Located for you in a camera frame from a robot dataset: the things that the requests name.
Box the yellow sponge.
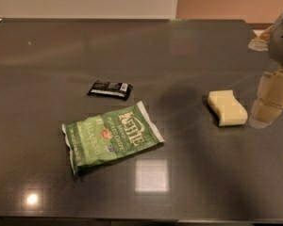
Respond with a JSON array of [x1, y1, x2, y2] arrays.
[[208, 90, 248, 126]]

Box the black snack bar wrapper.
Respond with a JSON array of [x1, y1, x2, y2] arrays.
[[88, 80, 133, 100]]

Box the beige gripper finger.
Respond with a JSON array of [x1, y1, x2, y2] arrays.
[[248, 26, 272, 52], [249, 67, 283, 129]]

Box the green jalapeno chip bag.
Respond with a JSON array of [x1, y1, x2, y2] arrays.
[[62, 102, 164, 174]]

